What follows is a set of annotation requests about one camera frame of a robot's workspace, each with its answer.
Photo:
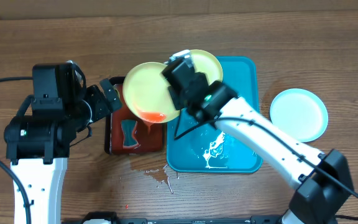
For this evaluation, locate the black tray with red water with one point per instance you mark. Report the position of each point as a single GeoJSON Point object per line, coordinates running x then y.
{"type": "Point", "coordinates": [150, 138]}

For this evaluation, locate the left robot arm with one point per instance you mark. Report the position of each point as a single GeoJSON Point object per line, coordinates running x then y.
{"type": "Point", "coordinates": [44, 129]}

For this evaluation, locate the light blue plate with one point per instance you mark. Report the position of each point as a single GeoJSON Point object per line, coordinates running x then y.
{"type": "Point", "coordinates": [299, 113]}

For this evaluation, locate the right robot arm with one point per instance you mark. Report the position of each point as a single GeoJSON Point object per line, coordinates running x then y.
{"type": "Point", "coordinates": [322, 182]}

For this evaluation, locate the green and pink sponge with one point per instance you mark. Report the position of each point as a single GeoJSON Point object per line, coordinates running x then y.
{"type": "Point", "coordinates": [128, 127]}

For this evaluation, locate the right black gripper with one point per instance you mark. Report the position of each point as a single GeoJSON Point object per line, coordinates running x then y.
{"type": "Point", "coordinates": [202, 84]}

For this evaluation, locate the yellow plate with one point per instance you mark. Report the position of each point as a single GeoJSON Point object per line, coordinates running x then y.
{"type": "Point", "coordinates": [208, 64]}
{"type": "Point", "coordinates": [145, 91]}

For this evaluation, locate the teal plastic tray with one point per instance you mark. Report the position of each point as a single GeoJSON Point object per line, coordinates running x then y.
{"type": "Point", "coordinates": [206, 149]}

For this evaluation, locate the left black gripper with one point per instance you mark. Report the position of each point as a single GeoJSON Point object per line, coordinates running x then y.
{"type": "Point", "coordinates": [99, 109]}

